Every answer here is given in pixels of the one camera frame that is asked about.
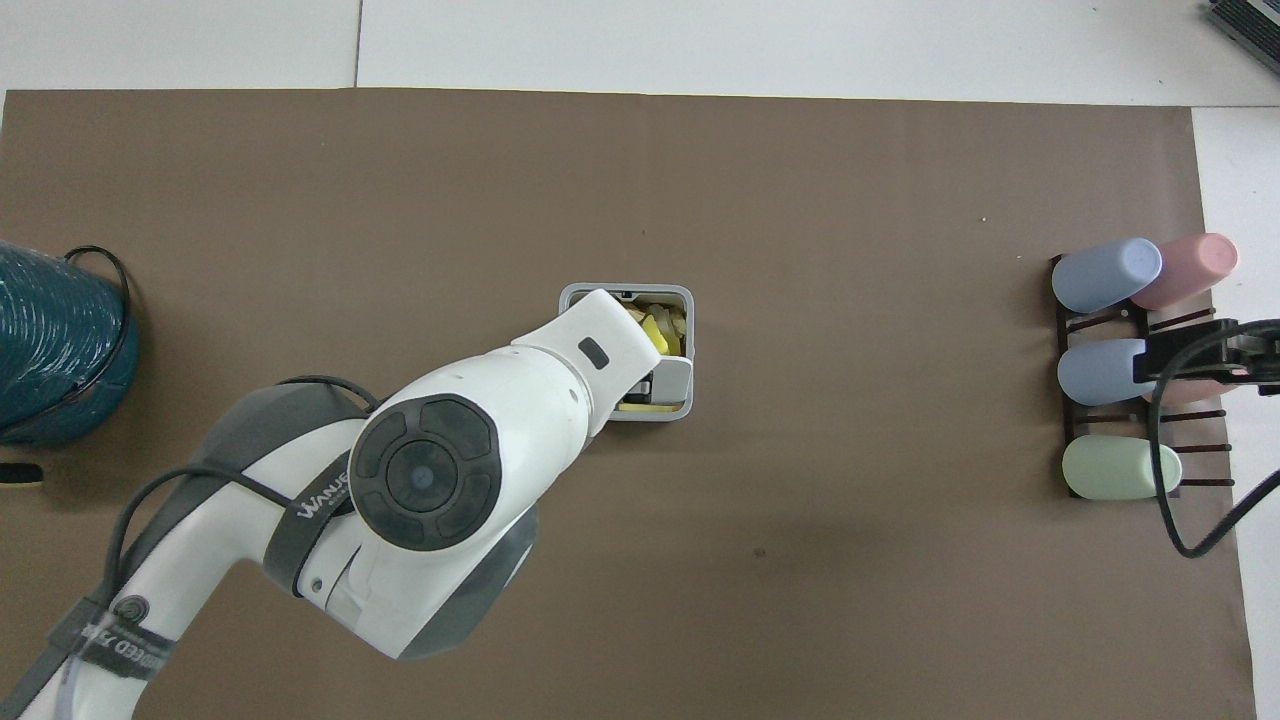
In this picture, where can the grey laptop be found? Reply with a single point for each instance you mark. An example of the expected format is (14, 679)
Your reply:
(1250, 22)

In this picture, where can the dark brown cup rack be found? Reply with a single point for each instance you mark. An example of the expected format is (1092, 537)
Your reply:
(1066, 415)

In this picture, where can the green plastic cup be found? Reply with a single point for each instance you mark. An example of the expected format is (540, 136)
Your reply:
(1115, 468)

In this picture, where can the yellow paper scraps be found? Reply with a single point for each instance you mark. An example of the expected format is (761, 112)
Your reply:
(663, 328)

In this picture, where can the pink plastic cup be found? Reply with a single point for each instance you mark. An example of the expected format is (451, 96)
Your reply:
(1195, 265)

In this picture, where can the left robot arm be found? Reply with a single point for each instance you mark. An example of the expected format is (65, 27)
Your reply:
(520, 400)

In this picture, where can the small black object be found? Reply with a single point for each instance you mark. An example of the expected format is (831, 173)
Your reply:
(18, 475)

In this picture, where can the small grey trash can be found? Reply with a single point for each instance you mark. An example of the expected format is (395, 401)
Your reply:
(690, 340)

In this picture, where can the blue plastic cup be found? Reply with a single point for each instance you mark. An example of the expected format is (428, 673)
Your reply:
(1098, 372)
(1105, 275)

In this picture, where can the teal ribbed basket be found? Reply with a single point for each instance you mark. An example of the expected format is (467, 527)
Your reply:
(50, 340)

